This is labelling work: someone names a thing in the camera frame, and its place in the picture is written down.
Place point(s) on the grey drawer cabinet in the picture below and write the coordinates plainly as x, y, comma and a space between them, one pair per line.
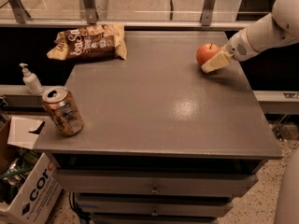
162, 141

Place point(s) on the red apple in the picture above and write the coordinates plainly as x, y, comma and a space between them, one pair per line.
205, 52

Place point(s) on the orange soda can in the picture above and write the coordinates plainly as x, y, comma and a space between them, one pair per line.
61, 107

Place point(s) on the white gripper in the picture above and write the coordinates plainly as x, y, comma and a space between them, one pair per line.
238, 48

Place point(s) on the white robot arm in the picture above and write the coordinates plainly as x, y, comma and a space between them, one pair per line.
279, 28

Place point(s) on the brown chip bag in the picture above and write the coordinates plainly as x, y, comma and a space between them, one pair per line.
92, 42

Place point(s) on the white cardboard box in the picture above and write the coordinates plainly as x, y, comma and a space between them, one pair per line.
28, 188

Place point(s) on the white pump bottle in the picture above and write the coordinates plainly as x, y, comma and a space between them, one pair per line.
31, 80

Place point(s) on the metal window railing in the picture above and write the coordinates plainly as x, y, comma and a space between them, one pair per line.
197, 14

